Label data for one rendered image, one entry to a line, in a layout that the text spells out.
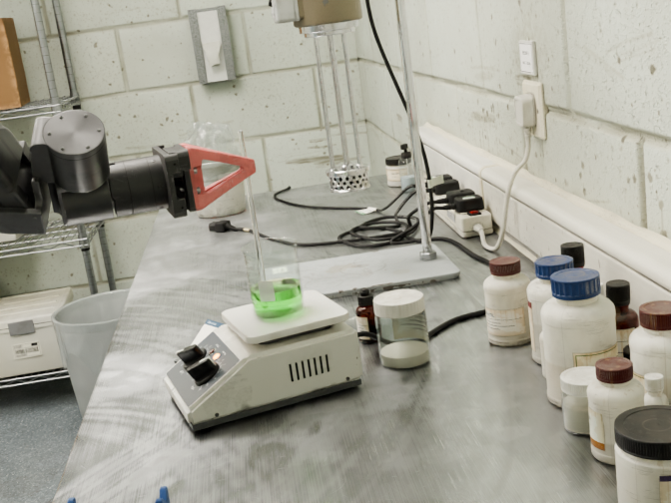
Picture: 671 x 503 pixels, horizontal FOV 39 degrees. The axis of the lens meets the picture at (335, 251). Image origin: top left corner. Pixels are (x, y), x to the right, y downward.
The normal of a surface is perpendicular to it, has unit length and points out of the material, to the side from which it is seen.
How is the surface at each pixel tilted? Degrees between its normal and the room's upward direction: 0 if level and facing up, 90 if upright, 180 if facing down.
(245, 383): 90
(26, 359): 92
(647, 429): 0
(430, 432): 0
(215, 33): 90
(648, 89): 90
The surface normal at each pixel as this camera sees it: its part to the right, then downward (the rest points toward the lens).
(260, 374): 0.36, 0.18
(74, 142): 0.11, -0.56
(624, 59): -0.99, 0.15
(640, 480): -0.69, 0.27
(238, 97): 0.11, 0.23
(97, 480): -0.13, -0.96
